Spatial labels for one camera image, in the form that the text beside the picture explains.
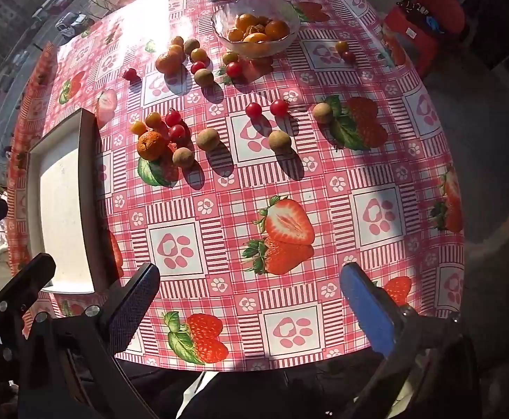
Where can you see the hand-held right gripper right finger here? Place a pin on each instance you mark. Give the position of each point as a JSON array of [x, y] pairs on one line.
[[365, 310]]

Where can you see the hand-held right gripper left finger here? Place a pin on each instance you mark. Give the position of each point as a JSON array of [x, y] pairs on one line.
[[134, 305]]

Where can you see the white square tray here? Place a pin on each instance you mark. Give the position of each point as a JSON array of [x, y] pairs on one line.
[[62, 209]]

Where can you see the red strawberry print tablecloth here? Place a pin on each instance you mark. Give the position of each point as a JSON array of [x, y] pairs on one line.
[[237, 192]]

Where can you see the brown longan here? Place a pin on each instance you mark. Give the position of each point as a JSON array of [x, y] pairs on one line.
[[279, 141], [204, 77], [183, 157], [323, 112], [207, 139], [191, 46]]

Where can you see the rough orange tangerine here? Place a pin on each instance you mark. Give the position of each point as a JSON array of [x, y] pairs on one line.
[[151, 145]]

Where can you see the smooth orange tangerine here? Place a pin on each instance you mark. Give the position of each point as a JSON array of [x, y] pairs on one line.
[[169, 63]]

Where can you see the green yellow cherry tomato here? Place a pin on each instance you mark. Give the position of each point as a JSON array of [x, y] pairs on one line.
[[230, 57]]

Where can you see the red plastic stool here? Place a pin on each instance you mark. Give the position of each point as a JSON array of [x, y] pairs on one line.
[[407, 39]]

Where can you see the small orange kumquat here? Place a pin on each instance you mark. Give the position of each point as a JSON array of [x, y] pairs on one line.
[[236, 35], [263, 20]]

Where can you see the brown dried fruit husk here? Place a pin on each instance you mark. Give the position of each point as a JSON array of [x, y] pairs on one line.
[[254, 30]]

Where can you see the clear glass bowl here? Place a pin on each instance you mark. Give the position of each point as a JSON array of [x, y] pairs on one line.
[[228, 13]]

